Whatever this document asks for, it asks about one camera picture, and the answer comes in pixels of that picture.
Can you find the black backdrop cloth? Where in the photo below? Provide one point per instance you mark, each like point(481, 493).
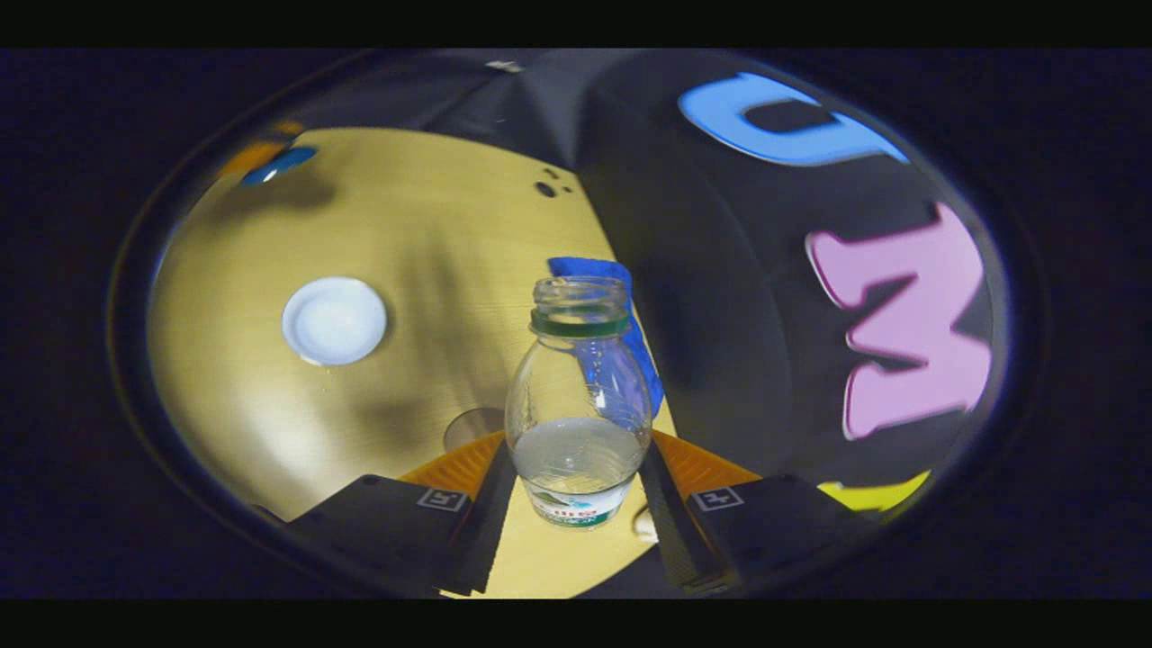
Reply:
point(738, 270)

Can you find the white toaster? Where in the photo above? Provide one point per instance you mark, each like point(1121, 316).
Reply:
point(644, 525)

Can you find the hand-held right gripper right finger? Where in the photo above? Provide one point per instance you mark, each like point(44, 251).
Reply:
point(670, 531)

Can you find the clear plastic water bottle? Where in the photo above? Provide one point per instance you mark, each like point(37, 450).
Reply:
point(576, 459)

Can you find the white cloth clip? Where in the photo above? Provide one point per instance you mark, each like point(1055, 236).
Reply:
point(504, 66)

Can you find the teal white-lined teacup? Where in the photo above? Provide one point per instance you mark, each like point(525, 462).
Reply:
point(333, 319)

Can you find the teal teacup lid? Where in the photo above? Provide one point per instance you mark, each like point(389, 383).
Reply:
point(279, 165)

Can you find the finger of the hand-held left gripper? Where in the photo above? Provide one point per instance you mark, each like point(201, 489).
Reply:
point(256, 148)

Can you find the blue towel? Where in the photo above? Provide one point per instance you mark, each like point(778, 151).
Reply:
point(594, 268)

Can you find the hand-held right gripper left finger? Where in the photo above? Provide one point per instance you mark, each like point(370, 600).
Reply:
point(486, 531)

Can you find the round tan coaster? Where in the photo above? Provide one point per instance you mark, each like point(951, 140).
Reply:
point(470, 427)

